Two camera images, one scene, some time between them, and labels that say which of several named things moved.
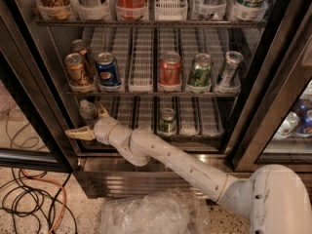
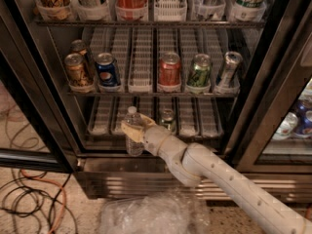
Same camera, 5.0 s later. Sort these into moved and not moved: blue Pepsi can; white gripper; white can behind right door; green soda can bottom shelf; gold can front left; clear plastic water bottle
Moved: clear plastic water bottle; white gripper
Not moved: white can behind right door; green soda can bottom shelf; gold can front left; blue Pepsi can
